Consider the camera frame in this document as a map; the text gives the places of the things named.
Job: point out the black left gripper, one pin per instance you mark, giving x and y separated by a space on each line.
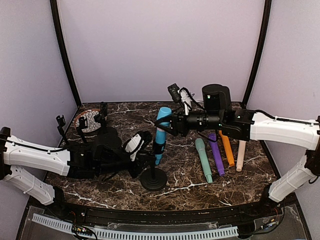
140 164

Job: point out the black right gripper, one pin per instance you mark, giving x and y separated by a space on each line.
178 123

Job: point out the blue microphone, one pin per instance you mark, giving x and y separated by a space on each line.
160 137

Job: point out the black stand of blue microphone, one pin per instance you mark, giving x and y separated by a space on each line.
153 179

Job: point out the mint green microphone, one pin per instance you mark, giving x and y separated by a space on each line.
201 149

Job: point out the purple microphone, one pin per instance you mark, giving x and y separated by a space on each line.
213 141

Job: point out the orange microphone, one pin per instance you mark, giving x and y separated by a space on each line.
227 149

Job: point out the black stand of purple microphone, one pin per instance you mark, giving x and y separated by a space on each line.
100 118

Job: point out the black stand of beige microphone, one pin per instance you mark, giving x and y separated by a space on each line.
82 124

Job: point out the beige microphone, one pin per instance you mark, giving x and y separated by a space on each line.
240 155

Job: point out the black stand of orange microphone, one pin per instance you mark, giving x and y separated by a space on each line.
61 123

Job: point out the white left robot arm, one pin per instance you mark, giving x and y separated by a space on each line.
106 154

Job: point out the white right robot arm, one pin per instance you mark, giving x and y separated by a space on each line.
245 125

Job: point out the flower pattern ceramic plate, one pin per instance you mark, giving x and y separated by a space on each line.
89 115

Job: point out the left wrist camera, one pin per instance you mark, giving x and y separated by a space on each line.
139 141

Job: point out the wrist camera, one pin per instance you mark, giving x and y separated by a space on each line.
139 141
181 96

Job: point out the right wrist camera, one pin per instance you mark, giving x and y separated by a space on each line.
181 96

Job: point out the black front rail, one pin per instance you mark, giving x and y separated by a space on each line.
239 214

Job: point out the white slotted cable duct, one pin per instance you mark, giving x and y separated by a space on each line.
133 233

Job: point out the right black frame post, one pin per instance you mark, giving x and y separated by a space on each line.
258 53

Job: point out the black frame post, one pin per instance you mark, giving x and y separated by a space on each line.
63 51
258 53

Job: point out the left black frame post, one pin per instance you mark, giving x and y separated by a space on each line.
63 51

